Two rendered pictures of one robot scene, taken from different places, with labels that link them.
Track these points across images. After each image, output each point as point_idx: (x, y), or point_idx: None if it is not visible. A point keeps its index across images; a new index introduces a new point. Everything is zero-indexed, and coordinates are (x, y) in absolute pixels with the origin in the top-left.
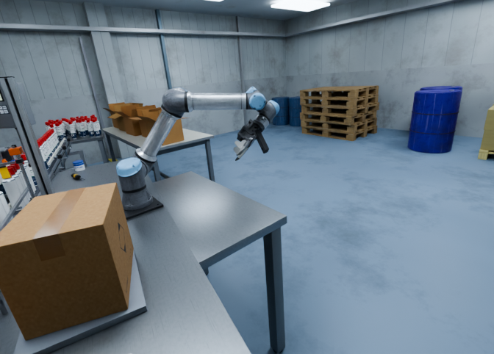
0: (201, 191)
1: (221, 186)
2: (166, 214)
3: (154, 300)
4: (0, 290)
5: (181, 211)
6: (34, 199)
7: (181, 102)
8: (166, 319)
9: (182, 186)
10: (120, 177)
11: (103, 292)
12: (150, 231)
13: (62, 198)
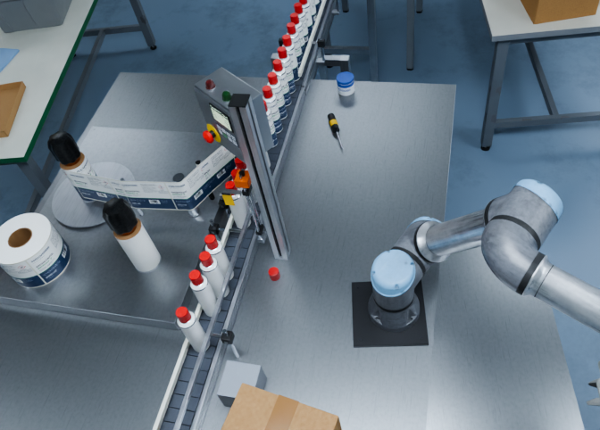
0: (511, 336)
1: (558, 344)
2: (422, 378)
3: None
4: (205, 411)
5: (448, 384)
6: (240, 394)
7: (512, 285)
8: None
9: (487, 289)
10: (373, 287)
11: None
12: (383, 412)
13: (266, 422)
